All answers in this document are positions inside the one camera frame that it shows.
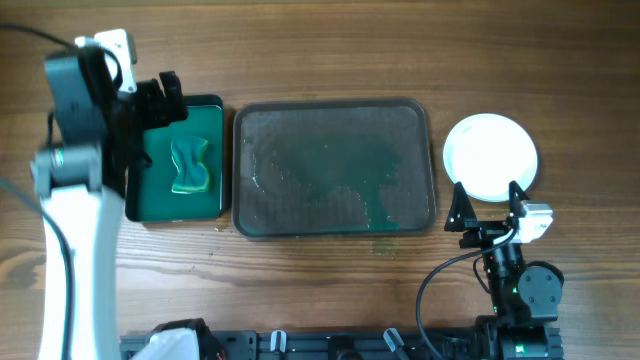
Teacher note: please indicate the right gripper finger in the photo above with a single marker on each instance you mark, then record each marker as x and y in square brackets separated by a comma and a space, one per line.
[461, 216]
[516, 198]

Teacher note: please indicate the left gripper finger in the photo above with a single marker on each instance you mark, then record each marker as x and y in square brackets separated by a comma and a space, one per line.
[150, 104]
[174, 107]

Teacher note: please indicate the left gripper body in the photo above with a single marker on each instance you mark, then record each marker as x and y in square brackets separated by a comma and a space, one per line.
[125, 109]

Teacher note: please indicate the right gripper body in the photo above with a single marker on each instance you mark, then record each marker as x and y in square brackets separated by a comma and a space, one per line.
[484, 234]

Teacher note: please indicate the green yellow sponge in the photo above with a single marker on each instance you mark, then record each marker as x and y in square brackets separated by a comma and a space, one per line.
[187, 153]

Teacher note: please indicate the white plate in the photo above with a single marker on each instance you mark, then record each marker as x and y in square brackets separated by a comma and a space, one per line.
[487, 151]

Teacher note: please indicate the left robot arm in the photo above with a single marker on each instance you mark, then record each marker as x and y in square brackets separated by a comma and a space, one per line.
[80, 185]

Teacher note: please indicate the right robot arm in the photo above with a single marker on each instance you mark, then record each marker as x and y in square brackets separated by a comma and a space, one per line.
[525, 295]

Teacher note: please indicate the black tray with green water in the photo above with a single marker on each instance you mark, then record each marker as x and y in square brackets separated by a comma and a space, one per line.
[149, 196]

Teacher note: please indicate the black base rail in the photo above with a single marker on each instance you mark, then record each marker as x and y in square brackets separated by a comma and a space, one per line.
[456, 343]

